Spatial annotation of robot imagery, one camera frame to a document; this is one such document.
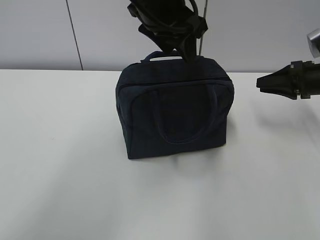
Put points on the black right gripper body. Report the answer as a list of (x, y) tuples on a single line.
[(305, 78)]

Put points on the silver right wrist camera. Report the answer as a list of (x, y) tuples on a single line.
[(313, 39)]

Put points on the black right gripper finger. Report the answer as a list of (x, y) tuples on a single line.
[(286, 92), (278, 79)]

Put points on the dark navy lunch bag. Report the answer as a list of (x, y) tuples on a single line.
[(167, 106)]

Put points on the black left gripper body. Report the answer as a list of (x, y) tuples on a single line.
[(171, 13)]

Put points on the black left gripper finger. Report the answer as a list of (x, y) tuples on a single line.
[(163, 36), (187, 48)]

